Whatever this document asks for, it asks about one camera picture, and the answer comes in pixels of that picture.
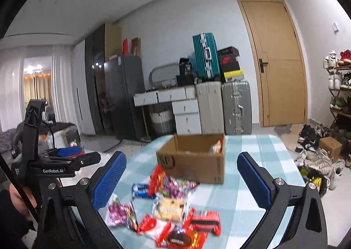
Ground patterned rug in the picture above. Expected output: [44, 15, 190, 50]
[102, 137, 151, 154]

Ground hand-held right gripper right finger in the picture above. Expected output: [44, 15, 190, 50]
[237, 152, 328, 249]

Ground white drawer cabinet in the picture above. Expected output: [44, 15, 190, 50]
[172, 99, 202, 135]

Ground white desk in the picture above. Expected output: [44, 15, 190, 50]
[133, 86, 197, 140]

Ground wooden shoe rack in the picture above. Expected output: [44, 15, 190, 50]
[327, 63, 351, 141]

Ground small cardboard box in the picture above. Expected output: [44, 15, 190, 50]
[318, 136, 343, 162]

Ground beige suitcase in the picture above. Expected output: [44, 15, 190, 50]
[196, 81, 226, 135]

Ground person's left forearm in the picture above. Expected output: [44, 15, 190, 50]
[0, 188, 37, 249]

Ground purple candy packet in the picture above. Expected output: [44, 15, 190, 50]
[162, 176, 200, 198]
[106, 196, 138, 232]

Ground yellow box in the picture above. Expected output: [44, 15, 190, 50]
[223, 70, 245, 82]

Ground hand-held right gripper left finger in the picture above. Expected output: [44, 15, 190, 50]
[33, 151, 128, 249]

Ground red dark cookie packet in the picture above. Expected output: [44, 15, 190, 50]
[156, 223, 208, 249]

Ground silver suitcase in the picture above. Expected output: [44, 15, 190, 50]
[221, 81, 253, 136]

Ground black red shoe box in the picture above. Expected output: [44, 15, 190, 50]
[219, 56, 241, 73]

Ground brown paper bag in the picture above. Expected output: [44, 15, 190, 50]
[130, 37, 141, 57]

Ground white curtains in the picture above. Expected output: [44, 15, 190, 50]
[0, 45, 75, 132]

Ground blue cookie packet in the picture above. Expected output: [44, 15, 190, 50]
[132, 182, 156, 199]

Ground white sneakers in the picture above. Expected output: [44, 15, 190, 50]
[323, 50, 338, 69]

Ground clear beige pastry packet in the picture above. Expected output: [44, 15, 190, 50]
[153, 196, 187, 222]

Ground orange snack packet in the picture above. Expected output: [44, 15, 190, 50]
[208, 139, 223, 155]

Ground pile of shoes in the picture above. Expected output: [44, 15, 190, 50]
[294, 124, 346, 198]

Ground dark wardrobe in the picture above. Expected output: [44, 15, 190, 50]
[84, 23, 123, 136]

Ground red sneakers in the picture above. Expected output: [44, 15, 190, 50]
[337, 49, 351, 66]

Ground wooden door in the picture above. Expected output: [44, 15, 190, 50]
[237, 0, 308, 128]

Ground teal suitcase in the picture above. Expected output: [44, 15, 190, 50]
[192, 33, 221, 80]

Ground red and white snack packet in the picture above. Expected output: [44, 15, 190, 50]
[136, 214, 172, 238]

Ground brown cardboard box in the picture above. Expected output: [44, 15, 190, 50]
[156, 133, 226, 184]

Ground grey arched mirror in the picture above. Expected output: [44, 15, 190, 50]
[149, 63, 180, 89]

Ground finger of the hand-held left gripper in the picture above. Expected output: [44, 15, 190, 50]
[59, 152, 101, 172]
[44, 146, 85, 159]

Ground black cable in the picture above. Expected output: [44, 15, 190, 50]
[0, 154, 40, 224]

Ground person's left hand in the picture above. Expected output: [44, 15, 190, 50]
[9, 183, 37, 220]

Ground black gift bag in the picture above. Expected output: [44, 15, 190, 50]
[179, 58, 193, 75]

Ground red chocolate bar packet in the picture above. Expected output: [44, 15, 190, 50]
[189, 210, 222, 236]

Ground grey white laundry basket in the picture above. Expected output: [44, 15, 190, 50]
[149, 110, 176, 136]

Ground dark grey fridge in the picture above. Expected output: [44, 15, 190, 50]
[104, 55, 146, 140]

